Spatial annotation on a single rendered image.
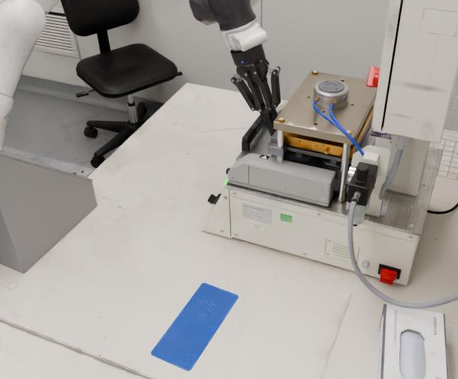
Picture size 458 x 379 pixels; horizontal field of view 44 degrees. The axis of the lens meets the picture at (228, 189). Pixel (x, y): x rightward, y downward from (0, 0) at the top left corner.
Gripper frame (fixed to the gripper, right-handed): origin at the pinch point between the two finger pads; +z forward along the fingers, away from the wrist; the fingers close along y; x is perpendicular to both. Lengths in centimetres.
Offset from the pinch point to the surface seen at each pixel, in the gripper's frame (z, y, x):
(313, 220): 18.6, -11.5, 17.0
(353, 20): 22, 21, -144
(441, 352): 31, -41, 41
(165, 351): 25, 13, 54
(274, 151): 1.1, -5.7, 13.6
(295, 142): 1.2, -9.8, 10.2
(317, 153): 4.6, -14.3, 10.0
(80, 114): 38, 198, -127
